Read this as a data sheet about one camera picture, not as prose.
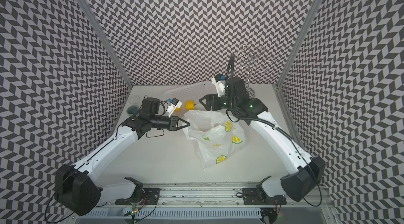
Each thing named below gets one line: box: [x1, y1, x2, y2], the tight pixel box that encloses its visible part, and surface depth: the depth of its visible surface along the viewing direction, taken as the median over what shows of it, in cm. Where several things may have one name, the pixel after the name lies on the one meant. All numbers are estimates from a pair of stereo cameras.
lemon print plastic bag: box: [183, 109, 246, 170], surface depth 80 cm
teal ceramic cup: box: [126, 105, 140, 117], surface depth 100 cm
